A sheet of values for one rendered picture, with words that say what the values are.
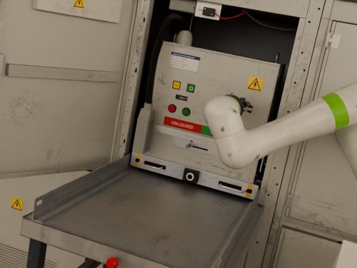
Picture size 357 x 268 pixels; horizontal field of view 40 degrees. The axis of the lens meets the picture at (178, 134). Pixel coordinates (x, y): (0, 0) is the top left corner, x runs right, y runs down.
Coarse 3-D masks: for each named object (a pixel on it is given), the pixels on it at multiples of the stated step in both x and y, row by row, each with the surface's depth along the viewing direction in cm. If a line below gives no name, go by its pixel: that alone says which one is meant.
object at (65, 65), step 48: (0, 0) 152; (48, 0) 163; (96, 0) 176; (0, 48) 158; (48, 48) 171; (96, 48) 185; (0, 96) 163; (48, 96) 176; (96, 96) 192; (0, 144) 168; (48, 144) 182; (96, 144) 199
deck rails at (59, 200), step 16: (128, 160) 202; (96, 176) 175; (112, 176) 190; (48, 192) 145; (64, 192) 155; (80, 192) 166; (96, 192) 171; (48, 208) 148; (64, 208) 152; (256, 208) 186; (240, 224) 149; (224, 256) 130
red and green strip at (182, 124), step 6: (168, 120) 197; (174, 120) 196; (180, 120) 195; (174, 126) 196; (180, 126) 196; (186, 126) 195; (192, 126) 194; (198, 126) 193; (204, 126) 192; (198, 132) 194; (204, 132) 193; (210, 132) 192
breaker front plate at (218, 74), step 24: (168, 48) 192; (168, 72) 194; (192, 72) 191; (216, 72) 188; (240, 72) 185; (264, 72) 182; (168, 96) 195; (192, 96) 192; (240, 96) 186; (264, 96) 184; (192, 120) 194; (264, 120) 185; (168, 144) 198; (216, 168) 194
